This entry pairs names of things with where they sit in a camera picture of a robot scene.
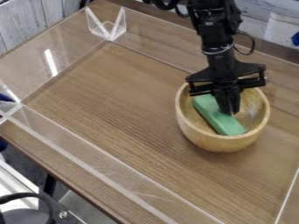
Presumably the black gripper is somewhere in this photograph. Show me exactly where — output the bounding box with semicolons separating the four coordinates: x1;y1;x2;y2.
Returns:
185;44;266;114

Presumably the green rectangular block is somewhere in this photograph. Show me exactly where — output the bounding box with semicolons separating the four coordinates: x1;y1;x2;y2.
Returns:
190;94;246;136

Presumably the brown wooden bowl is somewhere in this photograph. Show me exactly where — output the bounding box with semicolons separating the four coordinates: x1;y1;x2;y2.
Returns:
174;84;269;153

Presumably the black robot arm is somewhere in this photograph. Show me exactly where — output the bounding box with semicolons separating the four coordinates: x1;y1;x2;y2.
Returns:
142;0;266;115

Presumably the white cylindrical container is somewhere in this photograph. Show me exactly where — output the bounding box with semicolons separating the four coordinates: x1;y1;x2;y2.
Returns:
264;11;299;50

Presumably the black table leg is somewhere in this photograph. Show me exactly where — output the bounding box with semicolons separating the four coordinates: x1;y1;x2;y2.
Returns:
42;174;57;197

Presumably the clear acrylic corner bracket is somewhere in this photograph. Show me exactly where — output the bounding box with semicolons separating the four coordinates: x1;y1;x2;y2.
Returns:
83;7;126;41

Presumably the clear acrylic front wall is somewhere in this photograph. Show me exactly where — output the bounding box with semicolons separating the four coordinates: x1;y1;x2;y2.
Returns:
0;86;224;224

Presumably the grey metal base plate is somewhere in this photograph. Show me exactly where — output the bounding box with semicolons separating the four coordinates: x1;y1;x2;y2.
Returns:
39;191;117;224

